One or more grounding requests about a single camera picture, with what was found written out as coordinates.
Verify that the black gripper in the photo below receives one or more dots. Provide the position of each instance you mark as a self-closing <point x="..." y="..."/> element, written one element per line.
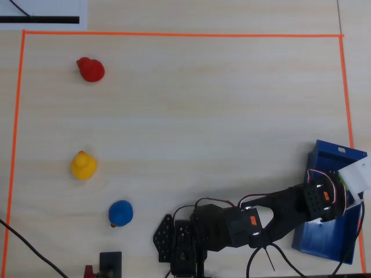
<point x="338" y="193"/>

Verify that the green rubber duck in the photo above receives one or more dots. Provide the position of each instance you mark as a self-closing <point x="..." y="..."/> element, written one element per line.
<point x="343" y="182"/>

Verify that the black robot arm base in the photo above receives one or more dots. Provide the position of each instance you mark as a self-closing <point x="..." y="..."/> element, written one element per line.
<point x="185" y="260"/>

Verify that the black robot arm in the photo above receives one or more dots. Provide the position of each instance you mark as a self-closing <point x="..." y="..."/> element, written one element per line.
<point x="284" y="208"/>

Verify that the blue plastic box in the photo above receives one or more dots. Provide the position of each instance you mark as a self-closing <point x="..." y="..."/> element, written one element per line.
<point x="324" y="243"/>

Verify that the blue rubber duck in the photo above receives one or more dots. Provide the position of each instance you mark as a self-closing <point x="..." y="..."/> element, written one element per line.
<point x="121" y="212"/>

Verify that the yellow rubber duck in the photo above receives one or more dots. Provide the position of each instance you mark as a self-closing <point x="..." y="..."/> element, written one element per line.
<point x="84" y="166"/>

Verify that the red rubber duck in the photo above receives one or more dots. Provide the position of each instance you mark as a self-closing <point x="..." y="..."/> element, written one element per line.
<point x="92" y="70"/>

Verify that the black zip tie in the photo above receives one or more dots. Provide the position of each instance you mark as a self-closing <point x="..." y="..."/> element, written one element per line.
<point x="269" y="257"/>

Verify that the long horizontal orange tape strip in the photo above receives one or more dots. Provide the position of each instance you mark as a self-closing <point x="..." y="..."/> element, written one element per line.
<point x="185" y="34"/>

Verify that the black table clamp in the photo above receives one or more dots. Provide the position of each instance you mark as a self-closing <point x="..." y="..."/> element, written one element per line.
<point x="110" y="262"/>

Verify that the white paper sheet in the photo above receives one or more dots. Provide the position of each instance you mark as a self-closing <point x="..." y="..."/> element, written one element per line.
<point x="43" y="8"/>

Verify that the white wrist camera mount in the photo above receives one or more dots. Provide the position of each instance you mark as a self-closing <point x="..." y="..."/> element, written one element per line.
<point x="358" y="176"/>

